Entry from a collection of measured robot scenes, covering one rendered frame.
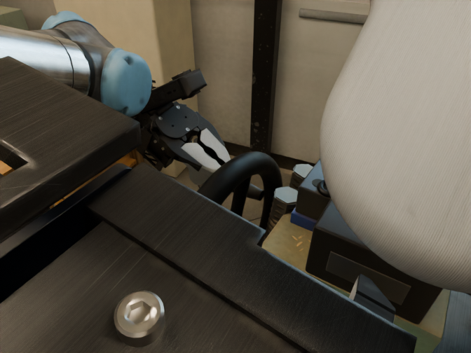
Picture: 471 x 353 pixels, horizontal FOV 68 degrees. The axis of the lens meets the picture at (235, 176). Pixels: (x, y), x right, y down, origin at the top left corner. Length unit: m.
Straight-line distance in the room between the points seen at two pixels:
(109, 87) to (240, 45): 1.32
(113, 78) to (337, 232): 0.28
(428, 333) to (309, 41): 1.41
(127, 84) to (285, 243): 0.25
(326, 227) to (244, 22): 1.47
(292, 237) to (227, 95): 1.56
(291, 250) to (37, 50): 0.28
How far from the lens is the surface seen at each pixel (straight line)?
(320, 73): 1.62
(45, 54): 0.37
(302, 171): 0.34
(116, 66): 0.41
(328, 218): 0.24
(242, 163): 0.38
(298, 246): 0.29
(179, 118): 0.53
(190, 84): 0.47
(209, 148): 0.52
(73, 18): 0.62
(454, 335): 0.36
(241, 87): 1.76
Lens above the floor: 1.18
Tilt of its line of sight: 39 degrees down
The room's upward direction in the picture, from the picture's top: straight up
